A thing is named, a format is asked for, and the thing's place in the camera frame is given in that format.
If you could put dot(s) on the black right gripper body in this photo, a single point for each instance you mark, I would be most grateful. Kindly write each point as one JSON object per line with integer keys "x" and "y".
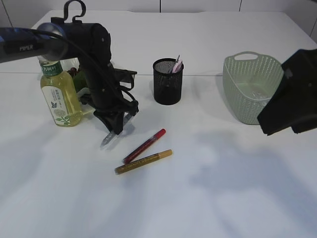
{"x": 294, "y": 104}

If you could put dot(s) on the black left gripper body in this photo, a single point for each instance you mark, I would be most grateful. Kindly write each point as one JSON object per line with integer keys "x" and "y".
{"x": 110, "y": 98}

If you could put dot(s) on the purple grape bunch with leaves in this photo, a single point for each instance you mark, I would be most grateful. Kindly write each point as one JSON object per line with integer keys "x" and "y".
{"x": 78, "y": 77}

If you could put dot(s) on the clear plastic sheet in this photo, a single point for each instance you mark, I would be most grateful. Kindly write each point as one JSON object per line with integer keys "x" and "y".
{"x": 258, "y": 95}

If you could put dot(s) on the silver glitter pen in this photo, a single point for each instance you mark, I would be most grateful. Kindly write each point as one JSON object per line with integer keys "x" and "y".
{"x": 112, "y": 136}

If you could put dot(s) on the yellow tea bottle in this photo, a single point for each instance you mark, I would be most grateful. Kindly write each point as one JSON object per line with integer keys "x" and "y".
{"x": 59, "y": 92}

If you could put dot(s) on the red glitter pen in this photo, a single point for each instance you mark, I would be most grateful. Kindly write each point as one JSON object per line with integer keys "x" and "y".
{"x": 129, "y": 158}

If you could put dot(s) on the gold glitter pen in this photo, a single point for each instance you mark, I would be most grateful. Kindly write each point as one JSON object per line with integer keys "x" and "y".
{"x": 142, "y": 162}

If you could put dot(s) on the pink scissors with sheath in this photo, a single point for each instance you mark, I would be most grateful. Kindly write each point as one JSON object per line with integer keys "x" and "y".
{"x": 177, "y": 67}

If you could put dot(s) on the clear plastic ruler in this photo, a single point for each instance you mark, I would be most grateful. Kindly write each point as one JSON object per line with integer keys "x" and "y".
{"x": 174, "y": 64}

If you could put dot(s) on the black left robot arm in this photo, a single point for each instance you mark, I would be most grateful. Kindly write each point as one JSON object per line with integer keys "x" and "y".
{"x": 90, "y": 44}

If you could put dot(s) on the green wavy glass plate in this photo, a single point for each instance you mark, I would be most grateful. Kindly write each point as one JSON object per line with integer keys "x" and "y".
{"x": 67, "y": 64}

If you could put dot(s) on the green plastic woven basket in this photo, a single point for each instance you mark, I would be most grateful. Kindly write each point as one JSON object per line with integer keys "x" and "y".
{"x": 249, "y": 82}

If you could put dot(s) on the black mesh pen holder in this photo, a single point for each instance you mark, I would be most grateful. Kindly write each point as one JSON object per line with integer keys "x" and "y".
{"x": 167, "y": 86}

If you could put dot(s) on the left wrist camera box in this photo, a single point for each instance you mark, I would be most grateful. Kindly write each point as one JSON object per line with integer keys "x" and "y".
{"x": 123, "y": 75}

